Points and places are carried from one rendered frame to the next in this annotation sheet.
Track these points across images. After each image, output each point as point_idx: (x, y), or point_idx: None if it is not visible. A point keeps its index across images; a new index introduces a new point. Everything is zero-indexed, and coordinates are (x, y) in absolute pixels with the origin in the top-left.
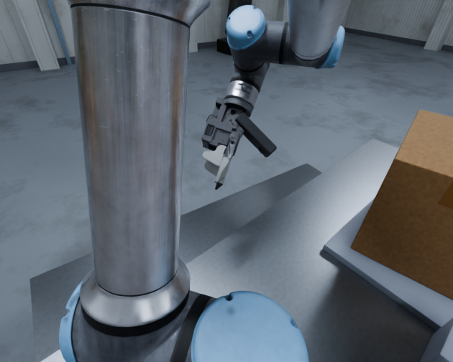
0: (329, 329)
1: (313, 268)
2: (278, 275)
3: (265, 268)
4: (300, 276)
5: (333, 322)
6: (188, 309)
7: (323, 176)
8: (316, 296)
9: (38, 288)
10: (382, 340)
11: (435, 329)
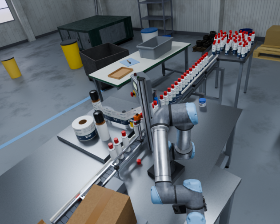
0: (146, 193)
1: (151, 211)
2: (163, 205)
3: (168, 206)
4: (155, 206)
5: (145, 195)
6: (174, 147)
7: None
8: (150, 201)
9: (235, 177)
10: (132, 194)
11: None
